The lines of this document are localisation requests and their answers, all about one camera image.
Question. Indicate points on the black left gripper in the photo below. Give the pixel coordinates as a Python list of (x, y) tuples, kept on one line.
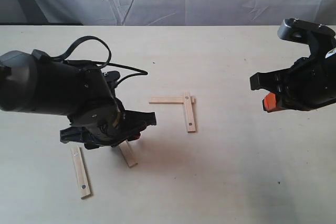
[(106, 125)]

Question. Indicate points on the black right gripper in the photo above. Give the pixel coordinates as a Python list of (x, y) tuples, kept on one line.
[(309, 84)]

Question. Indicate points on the plain wood strip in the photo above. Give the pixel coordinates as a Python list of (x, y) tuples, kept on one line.
[(128, 154)]

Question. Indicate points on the wood strip with two magnets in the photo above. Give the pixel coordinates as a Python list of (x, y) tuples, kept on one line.
[(188, 109)]

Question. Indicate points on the wood strip with magnet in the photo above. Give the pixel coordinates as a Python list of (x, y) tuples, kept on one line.
[(80, 171)]

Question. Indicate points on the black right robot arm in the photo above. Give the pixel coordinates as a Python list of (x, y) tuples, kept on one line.
[(227, 93)]

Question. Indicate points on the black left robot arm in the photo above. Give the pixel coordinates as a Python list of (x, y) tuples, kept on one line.
[(34, 83)]

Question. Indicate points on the horizontal wood strip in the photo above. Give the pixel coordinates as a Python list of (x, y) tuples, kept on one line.
[(167, 100)]

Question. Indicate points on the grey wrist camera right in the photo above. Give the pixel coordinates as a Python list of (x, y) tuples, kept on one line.
[(319, 38)]

